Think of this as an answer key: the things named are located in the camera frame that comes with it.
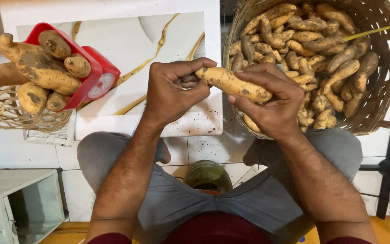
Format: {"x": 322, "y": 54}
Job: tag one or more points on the person's leg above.
{"x": 253, "y": 154}
{"x": 165, "y": 154}

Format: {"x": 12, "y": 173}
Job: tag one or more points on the long yellow sweet potato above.
{"x": 225, "y": 83}

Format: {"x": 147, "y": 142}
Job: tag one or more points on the folded newspaper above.
{"x": 54, "y": 135}

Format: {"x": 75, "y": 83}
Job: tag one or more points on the red kitchen scale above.
{"x": 95, "y": 78}

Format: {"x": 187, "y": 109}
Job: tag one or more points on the person's right leg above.
{"x": 253, "y": 154}

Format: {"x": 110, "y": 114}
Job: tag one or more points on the maroon shirt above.
{"x": 215, "y": 230}

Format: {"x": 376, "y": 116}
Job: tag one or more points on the person's left leg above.
{"x": 165, "y": 154}

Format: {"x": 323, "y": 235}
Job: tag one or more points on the grey shorts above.
{"x": 195, "y": 206}

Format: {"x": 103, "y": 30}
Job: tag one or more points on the pile of muddy sweet potatoes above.
{"x": 46, "y": 73}

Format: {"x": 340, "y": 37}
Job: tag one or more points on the small open-weave basket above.
{"x": 2, "y": 113}

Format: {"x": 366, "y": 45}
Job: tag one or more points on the person's left hand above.
{"x": 168, "y": 98}

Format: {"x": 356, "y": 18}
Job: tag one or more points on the grey open box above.
{"x": 19, "y": 203}

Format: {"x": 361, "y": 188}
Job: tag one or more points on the person's right hand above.
{"x": 279, "y": 105}

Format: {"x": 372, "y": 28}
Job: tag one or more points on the green round stool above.
{"x": 207, "y": 174}

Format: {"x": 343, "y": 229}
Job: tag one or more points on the white marble-print slab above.
{"x": 130, "y": 40}

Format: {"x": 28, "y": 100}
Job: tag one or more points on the heap of sweet potatoes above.
{"x": 317, "y": 57}

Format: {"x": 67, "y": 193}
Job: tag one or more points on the large woven bamboo basket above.
{"x": 384, "y": 84}

